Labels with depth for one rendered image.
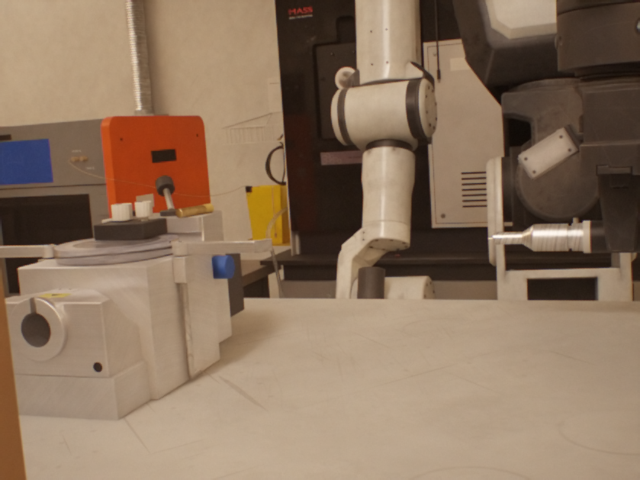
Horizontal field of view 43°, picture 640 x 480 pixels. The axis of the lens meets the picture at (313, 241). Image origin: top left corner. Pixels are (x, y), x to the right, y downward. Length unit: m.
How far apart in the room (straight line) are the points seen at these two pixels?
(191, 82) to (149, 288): 3.14
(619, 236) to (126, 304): 0.37
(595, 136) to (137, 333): 0.35
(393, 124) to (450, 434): 0.69
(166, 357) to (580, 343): 0.30
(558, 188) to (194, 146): 1.24
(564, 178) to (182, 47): 2.82
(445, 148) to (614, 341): 1.51
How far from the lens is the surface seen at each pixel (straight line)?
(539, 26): 1.05
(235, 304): 0.72
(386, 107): 1.10
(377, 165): 1.11
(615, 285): 1.05
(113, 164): 1.79
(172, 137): 2.00
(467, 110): 2.11
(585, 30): 0.64
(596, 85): 0.65
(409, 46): 1.16
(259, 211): 2.32
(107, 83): 3.89
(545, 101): 1.05
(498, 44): 1.06
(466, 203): 2.12
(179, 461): 0.46
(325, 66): 2.22
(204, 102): 3.64
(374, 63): 1.15
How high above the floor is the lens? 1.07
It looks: 7 degrees down
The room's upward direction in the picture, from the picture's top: 4 degrees counter-clockwise
